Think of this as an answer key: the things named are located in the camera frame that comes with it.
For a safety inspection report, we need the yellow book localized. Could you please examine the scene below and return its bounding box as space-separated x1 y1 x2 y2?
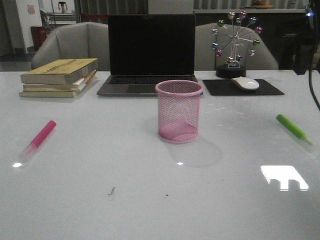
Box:
18 74 97 99
20 58 98 85

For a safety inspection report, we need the fruit bowl on counter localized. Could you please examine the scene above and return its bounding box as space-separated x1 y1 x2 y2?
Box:
251 0 274 10

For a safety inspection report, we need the red barrier belt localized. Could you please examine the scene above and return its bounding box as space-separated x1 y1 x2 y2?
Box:
80 13 109 19

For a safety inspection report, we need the black mouse pad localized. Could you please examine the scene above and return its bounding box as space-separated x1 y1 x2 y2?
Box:
202 78 285 97

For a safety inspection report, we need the white middle book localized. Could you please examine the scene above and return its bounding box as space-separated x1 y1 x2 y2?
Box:
23 70 97 92

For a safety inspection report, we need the pink highlighter pen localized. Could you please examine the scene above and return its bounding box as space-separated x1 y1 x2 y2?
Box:
19 120 57 165

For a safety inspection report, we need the pink mesh pen holder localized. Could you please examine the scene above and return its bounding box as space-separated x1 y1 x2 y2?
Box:
155 79 204 144

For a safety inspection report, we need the red trash bin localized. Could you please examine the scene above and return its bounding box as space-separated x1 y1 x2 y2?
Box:
30 25 47 51

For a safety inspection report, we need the grey laptop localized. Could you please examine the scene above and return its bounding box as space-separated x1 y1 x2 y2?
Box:
97 14 197 97

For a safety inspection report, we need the ferris wheel desk toy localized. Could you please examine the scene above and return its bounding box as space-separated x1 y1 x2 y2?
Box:
211 10 263 79

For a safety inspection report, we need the white computer mouse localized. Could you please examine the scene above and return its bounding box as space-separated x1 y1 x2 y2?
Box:
231 76 260 91

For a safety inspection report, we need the grey armchair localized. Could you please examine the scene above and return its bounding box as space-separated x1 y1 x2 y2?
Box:
194 23 279 71
31 21 111 71

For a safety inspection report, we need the yellow top book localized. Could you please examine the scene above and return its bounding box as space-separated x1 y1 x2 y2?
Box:
20 58 98 85

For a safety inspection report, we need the yellow bottom book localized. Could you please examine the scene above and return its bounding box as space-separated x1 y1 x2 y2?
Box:
18 74 97 99

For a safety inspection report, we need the green highlighter pen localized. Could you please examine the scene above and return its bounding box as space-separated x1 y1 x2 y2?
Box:
276 114 314 146

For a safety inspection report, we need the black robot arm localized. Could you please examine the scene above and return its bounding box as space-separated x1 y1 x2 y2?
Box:
276 0 320 108

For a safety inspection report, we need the grey armchair left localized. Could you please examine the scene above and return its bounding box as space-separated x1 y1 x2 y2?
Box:
31 21 111 71

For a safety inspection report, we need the grey armchair right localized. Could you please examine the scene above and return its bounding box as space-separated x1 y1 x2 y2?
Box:
194 23 279 71

